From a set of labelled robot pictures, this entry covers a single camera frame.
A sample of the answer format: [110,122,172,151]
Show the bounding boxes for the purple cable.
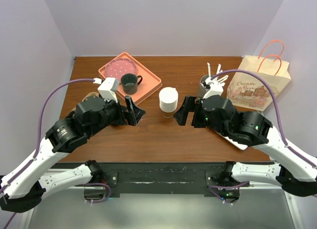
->
[211,69,317,170]
[0,78,96,229]

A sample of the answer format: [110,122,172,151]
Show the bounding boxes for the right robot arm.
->
[173,95,317,197]

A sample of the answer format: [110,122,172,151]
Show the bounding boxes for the cardboard cup carrier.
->
[65,92,105,123]

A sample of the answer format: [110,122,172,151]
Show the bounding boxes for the stack of paper cups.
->
[159,87,178,118]

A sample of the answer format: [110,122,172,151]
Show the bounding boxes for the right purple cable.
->
[211,69,317,170]

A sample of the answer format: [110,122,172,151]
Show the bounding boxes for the white rectangular tray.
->
[211,128,248,150]

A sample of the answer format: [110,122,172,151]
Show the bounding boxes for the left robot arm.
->
[0,95,146,213]

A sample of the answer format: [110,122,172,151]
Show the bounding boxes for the pink dotted plate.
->
[104,58,137,81]

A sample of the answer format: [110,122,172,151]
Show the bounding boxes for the cream bear paper bag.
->
[226,45,291,111]

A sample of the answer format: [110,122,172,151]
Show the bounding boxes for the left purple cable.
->
[0,78,96,229]

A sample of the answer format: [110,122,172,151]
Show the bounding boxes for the grey straw holder cup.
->
[197,75,223,99]

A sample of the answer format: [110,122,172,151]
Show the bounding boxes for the dark green mug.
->
[120,73,143,95]

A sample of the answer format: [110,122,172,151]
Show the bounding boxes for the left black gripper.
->
[88,93,146,137]

